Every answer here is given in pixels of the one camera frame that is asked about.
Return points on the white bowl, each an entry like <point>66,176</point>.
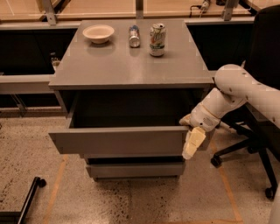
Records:
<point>98,34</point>

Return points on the black wheeled stand leg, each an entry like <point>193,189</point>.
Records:
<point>19,217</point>

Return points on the tall green white can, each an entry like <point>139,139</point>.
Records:
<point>157,40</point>

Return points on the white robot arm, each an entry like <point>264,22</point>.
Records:
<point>234,87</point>

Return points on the grey top drawer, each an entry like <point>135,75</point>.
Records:
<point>127,123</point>

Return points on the black office chair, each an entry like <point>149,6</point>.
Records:
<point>263,63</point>

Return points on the grey bottom drawer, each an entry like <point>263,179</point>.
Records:
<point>109,171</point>

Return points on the grey drawer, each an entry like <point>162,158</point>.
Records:
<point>127,123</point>
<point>109,171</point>

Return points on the small lying silver can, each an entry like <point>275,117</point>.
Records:
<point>134,36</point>

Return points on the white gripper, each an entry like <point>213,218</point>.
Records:
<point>201,115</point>

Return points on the grey drawer cabinet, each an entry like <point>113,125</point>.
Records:
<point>116,65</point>

